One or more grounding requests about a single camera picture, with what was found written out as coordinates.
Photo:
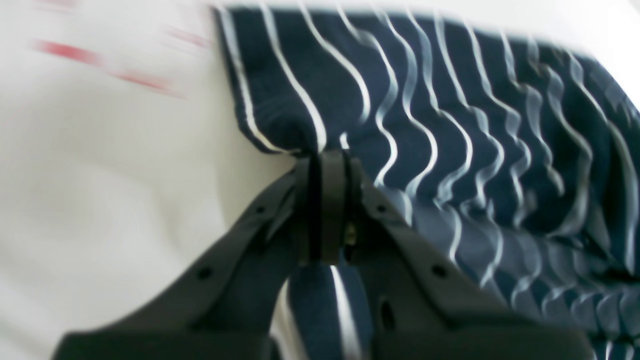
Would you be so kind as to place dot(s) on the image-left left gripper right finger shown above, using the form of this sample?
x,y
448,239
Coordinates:
x,y
422,307

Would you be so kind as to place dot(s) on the navy white striped T-shirt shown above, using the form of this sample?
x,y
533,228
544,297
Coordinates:
x,y
518,160

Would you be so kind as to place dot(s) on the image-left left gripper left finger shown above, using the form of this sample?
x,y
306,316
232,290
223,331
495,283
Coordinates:
x,y
220,308

